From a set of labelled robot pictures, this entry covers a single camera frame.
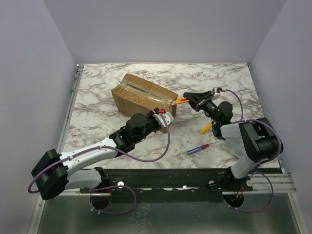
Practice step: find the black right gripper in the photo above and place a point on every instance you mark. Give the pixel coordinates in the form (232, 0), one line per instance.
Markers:
(202, 101)

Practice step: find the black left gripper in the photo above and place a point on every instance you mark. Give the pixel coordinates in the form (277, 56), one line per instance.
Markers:
(150, 115)

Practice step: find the orange black utility knife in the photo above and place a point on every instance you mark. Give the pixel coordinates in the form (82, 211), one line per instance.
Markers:
(180, 101)

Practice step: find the brown cardboard express box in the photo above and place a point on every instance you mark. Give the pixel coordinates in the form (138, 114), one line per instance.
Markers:
(137, 95)

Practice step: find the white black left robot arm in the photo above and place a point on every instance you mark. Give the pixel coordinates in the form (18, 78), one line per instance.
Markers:
(58, 172)

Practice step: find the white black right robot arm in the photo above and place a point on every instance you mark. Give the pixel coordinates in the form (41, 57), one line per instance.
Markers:
(260, 141)

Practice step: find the clear plastic screw box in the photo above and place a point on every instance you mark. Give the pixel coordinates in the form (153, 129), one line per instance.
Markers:
(235, 147)

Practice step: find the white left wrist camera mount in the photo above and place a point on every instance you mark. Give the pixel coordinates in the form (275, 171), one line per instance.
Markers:
(163, 118)

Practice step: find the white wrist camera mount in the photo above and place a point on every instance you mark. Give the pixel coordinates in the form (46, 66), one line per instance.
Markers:
(216, 93)
(163, 118)

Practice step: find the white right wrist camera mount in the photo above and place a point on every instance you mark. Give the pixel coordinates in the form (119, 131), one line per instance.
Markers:
(216, 93)

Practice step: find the yellow handled stubby screwdriver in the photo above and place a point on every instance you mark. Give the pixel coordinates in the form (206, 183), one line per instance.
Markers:
(206, 128)

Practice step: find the blue red handled screwdriver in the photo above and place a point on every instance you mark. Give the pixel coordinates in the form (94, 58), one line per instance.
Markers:
(200, 148)

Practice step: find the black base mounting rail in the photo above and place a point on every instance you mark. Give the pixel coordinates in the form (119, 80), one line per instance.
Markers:
(166, 185)

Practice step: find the aluminium side rail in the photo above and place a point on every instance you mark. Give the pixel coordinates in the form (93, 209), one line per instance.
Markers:
(74, 92)

